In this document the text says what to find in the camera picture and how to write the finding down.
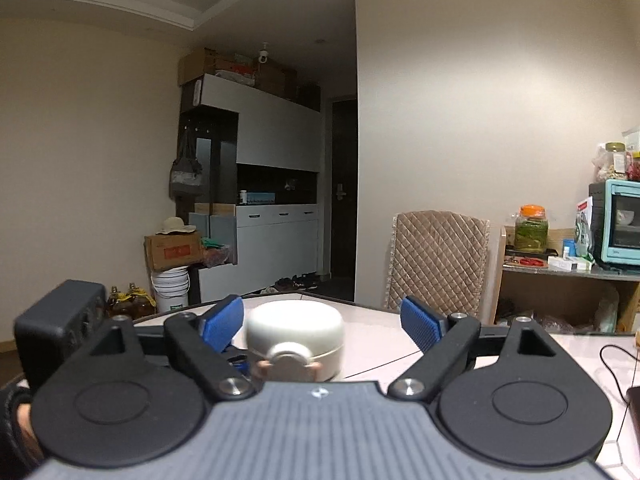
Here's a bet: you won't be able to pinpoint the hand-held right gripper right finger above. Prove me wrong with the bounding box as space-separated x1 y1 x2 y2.
387 295 571 403

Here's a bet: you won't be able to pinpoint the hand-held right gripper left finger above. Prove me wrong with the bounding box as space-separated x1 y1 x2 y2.
82 293 256 403

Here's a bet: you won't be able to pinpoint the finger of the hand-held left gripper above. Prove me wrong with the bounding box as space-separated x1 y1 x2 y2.
226 346 252 377

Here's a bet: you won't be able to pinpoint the cream bottle cap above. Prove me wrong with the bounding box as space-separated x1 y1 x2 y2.
244 299 347 384

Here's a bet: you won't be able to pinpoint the person's left forearm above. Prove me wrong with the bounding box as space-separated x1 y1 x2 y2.
0 387 47 477

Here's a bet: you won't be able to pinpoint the yellow-capped oil bottle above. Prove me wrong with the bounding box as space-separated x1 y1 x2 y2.
125 282 157 319
106 285 129 319

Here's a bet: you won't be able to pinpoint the white plastic bucket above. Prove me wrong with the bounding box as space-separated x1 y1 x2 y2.
150 265 191 314

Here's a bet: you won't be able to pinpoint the beige quilted chair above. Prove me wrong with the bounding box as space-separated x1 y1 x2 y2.
384 209 491 319

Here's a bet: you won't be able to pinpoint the colourful plastic bags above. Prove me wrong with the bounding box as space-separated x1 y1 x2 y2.
202 239 234 269

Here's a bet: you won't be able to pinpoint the red-printed cardboard box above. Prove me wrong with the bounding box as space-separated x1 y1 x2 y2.
143 232 205 273

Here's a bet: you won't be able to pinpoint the straw hat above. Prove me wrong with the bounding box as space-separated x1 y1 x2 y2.
154 216 199 236

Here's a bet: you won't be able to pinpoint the wooden side shelf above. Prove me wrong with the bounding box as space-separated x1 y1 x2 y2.
492 224 640 334

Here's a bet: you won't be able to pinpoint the orange-lidded pickle jar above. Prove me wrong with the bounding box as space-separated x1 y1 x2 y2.
513 204 550 255

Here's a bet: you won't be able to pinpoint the grey hanging bag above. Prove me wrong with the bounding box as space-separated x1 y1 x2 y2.
168 127 205 199

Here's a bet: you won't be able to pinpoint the dark door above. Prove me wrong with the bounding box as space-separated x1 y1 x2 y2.
329 97 359 281

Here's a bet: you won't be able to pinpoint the flat white box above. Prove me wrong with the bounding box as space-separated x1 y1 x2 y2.
547 254 594 271

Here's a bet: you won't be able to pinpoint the green and white package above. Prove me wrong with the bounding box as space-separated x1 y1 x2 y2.
574 195 596 261

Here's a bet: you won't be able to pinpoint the white and black cabinet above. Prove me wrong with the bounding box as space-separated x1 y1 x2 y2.
178 73 324 306

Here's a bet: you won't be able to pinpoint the teal toaster oven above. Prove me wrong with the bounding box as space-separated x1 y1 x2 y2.
587 178 640 274

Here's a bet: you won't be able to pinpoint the black smartphone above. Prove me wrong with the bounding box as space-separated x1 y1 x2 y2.
625 385 640 432

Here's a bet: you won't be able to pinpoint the glass jar of nuts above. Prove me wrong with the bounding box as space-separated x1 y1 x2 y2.
594 142 630 184

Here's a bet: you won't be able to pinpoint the brown cardboard box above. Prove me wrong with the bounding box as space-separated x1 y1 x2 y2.
178 48 219 86

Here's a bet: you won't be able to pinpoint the black charging cable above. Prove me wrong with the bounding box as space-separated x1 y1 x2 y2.
598 343 640 407

